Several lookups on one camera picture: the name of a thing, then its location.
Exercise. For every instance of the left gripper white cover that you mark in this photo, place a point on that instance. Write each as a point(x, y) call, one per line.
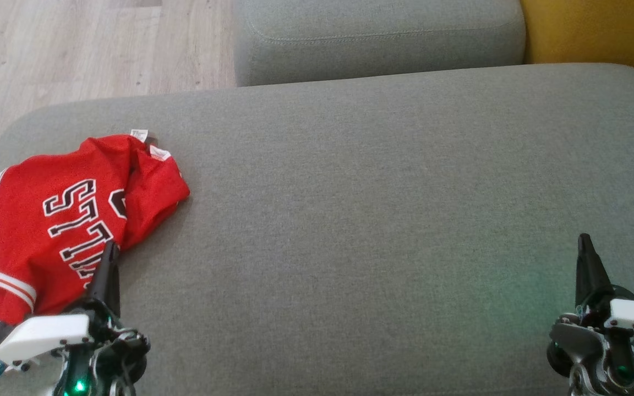
point(42, 335)

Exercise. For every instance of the red shirt with white sleeves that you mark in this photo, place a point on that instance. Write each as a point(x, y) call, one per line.
point(20, 220)

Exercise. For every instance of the grey sofa seat cushion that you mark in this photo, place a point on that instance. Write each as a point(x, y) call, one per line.
point(350, 220)

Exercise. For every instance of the yellow fabric cushion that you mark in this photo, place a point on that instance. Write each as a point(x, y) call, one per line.
point(597, 27)

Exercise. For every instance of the grey stitched sofa cushion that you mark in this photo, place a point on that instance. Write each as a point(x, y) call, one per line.
point(377, 44)

